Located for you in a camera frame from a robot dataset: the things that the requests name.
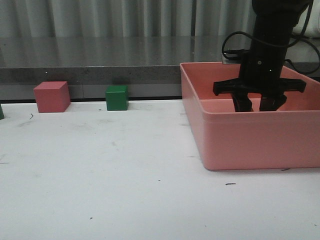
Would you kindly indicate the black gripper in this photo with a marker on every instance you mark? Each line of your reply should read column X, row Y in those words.
column 260, row 73

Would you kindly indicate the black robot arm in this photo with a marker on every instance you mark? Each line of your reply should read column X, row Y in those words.
column 279, row 25

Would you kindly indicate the pink plastic bin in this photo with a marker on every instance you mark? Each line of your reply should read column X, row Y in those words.
column 229, row 140

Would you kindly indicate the grey stone counter shelf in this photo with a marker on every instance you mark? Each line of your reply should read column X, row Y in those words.
column 149, row 66

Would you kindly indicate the green cube block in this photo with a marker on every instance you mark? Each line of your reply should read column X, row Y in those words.
column 117, row 98

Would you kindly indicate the pink cube block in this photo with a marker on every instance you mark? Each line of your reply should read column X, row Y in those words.
column 52, row 96

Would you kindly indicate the dark green block at left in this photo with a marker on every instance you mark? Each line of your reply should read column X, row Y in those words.
column 1, row 113

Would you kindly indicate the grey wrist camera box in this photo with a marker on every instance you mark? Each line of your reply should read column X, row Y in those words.
column 231, row 56

